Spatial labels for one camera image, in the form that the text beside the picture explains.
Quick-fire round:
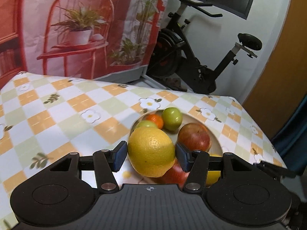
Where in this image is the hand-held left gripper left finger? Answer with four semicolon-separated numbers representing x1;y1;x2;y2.
45;141;128;193

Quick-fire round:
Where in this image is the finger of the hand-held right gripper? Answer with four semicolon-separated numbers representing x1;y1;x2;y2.
253;160;302;178

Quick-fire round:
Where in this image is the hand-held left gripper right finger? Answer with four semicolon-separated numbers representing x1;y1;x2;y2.
176;142;274;193

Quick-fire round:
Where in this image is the red apple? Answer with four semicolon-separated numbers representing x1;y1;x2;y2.
177;123;211;152
157;159;190;185

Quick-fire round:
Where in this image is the yellow lemon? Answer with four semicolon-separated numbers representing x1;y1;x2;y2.
206;153;223;187
128;127;176;178

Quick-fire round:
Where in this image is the beige plate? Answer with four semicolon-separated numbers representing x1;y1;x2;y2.
130;108;224;187

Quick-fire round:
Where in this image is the green apple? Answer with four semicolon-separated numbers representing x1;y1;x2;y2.
135;120;157;130
161;107;183;131

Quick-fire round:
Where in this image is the tangerine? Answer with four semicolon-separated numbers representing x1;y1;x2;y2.
146;114;165;129

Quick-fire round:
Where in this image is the dark blue cloth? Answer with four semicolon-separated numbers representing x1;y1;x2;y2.
271;98;307;160

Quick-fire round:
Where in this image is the checked floral tablecloth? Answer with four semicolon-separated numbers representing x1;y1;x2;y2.
0;71;288;230

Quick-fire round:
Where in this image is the wooden door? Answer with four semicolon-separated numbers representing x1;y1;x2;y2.
242;0;307;139

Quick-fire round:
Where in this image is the black exercise bike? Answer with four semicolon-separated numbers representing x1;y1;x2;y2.
146;0;263;95

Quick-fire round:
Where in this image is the wall poster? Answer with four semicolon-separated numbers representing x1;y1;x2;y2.
0;0;174;89

